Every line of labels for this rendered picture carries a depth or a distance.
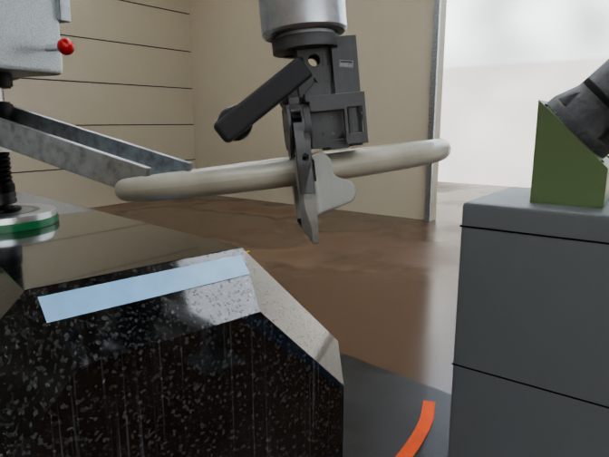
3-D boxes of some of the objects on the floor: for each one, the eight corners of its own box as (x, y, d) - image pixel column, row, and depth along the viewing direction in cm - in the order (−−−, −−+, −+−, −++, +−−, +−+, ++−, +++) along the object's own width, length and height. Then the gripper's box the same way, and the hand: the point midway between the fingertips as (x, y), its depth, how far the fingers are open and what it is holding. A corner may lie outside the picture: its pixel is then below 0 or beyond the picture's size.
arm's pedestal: (480, 426, 184) (498, 183, 167) (651, 485, 155) (693, 196, 138) (419, 509, 145) (433, 202, 128) (631, 608, 115) (686, 226, 99)
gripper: (364, 20, 50) (382, 240, 53) (342, 47, 62) (357, 226, 65) (275, 27, 49) (297, 250, 52) (268, 53, 61) (288, 233, 64)
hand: (304, 228), depth 58 cm, fingers closed on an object, 5 cm apart
